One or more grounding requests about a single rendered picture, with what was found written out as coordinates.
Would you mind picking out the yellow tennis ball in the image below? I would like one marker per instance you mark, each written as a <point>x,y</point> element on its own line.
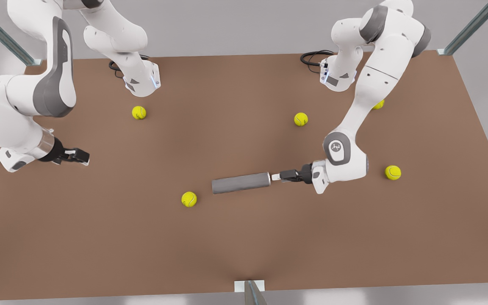
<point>300,119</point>
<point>378,104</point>
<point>392,172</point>
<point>189,199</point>
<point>139,112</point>

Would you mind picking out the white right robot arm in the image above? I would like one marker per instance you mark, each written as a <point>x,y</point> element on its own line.
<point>53,80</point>

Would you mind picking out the silver frame post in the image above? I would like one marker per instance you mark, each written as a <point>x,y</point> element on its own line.
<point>2,36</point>
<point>470,27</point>
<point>252,292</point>

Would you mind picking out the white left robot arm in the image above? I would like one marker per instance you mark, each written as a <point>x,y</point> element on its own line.
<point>369,84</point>

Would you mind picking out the grey tennis ball tube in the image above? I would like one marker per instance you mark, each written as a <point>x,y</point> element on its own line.
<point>240,182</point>

